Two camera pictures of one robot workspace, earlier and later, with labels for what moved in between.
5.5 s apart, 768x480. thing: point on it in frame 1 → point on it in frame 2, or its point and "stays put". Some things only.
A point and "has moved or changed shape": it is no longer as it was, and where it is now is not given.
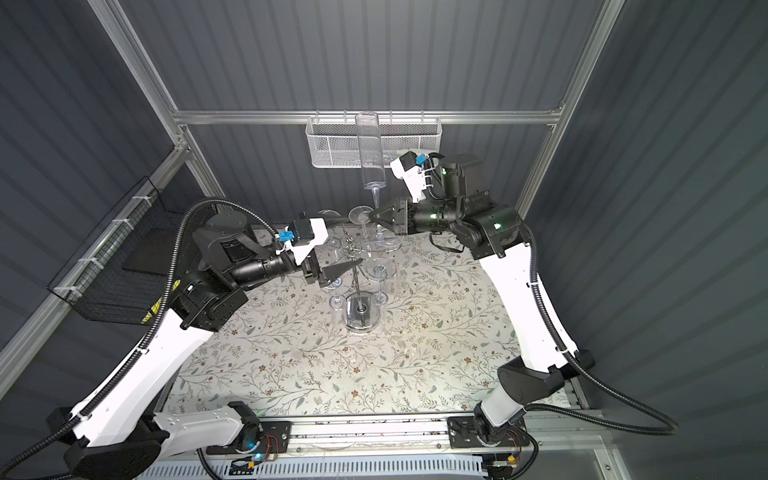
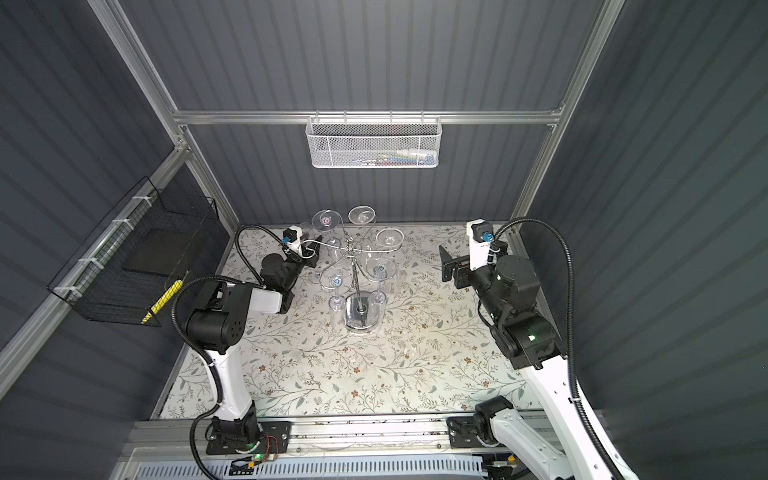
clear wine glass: (387, 243) stays put
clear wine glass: (371, 163) has moved or changed shape
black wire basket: (124, 266) stays put
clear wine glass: (360, 215) stays put
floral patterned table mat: (421, 325) stays put
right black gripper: (400, 224) → (462, 269)
